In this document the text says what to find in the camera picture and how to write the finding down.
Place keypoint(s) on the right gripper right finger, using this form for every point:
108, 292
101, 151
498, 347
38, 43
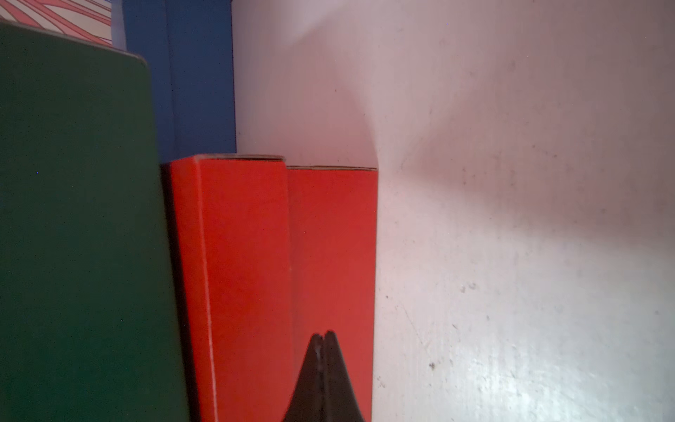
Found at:
339, 401

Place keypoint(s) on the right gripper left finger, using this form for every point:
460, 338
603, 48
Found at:
306, 403

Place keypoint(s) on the red shoebox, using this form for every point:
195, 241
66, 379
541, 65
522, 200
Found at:
267, 254

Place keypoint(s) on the green shoebox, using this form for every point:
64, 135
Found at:
89, 321

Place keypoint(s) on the blue shoebox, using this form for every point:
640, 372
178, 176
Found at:
188, 46

